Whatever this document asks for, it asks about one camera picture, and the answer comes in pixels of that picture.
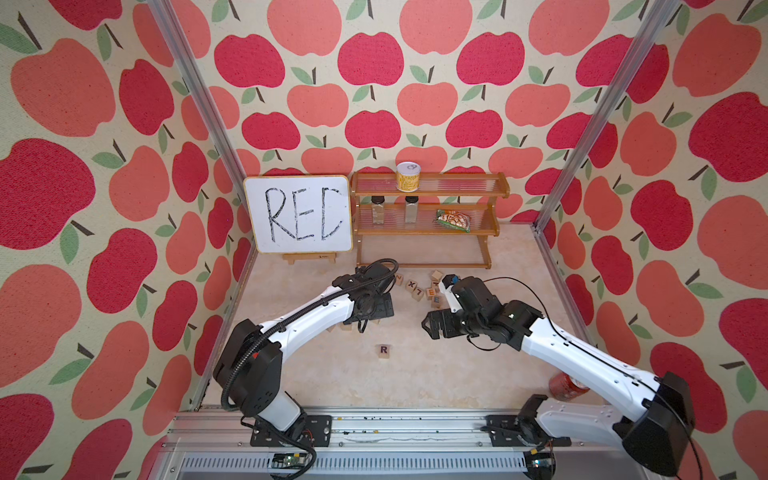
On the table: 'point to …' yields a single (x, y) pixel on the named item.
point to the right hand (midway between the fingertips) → (437, 326)
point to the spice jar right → (411, 209)
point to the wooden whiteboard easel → (331, 256)
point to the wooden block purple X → (411, 285)
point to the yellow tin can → (408, 175)
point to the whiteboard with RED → (300, 214)
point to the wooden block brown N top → (399, 279)
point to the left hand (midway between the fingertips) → (378, 317)
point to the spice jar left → (378, 211)
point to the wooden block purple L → (417, 294)
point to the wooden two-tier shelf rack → (448, 204)
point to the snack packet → (454, 219)
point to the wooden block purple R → (384, 351)
